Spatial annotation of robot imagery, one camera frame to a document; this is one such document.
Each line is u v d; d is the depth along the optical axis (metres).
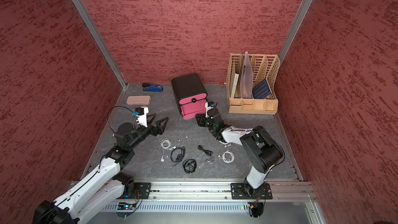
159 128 0.68
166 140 0.90
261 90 1.03
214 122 0.71
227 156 0.85
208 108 0.85
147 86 1.14
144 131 0.67
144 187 0.76
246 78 1.07
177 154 0.85
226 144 0.90
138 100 1.12
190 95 0.90
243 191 0.73
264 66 1.05
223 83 1.23
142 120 0.66
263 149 0.47
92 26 0.87
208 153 0.86
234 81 0.90
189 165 0.81
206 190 0.76
